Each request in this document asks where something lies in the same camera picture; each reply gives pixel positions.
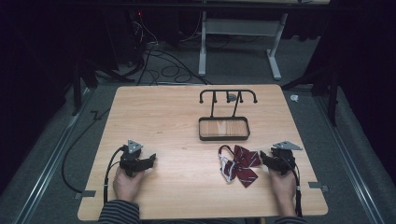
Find black metal rack with tray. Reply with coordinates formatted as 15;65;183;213
198;89;259;142

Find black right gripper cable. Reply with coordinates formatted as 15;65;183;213
279;157;304;218

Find white metal desk frame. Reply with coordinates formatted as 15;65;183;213
198;10;290;81

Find dark red striped bow tie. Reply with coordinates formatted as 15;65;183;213
218;144;262;189

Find person's left hand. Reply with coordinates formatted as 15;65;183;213
112;165;146;203

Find black cables on floor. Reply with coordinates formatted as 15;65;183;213
125;12;213;87

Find black stand legs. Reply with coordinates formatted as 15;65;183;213
70;57;135;117
280;63;341;128

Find grey metal table bracket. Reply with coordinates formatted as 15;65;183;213
307;181;330;193
74;189;97;201

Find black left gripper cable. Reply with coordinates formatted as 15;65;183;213
61;107;126;207

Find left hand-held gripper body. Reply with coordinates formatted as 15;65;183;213
119;139;148;178

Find person's right hand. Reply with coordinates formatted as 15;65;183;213
268;168;297;217

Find metal floor rail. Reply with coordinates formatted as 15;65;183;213
312;92;387;224
12;88;94;224

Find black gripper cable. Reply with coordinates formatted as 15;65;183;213
279;157;304;218
61;107;126;207

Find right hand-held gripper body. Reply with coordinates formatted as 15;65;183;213
269;140;304;176

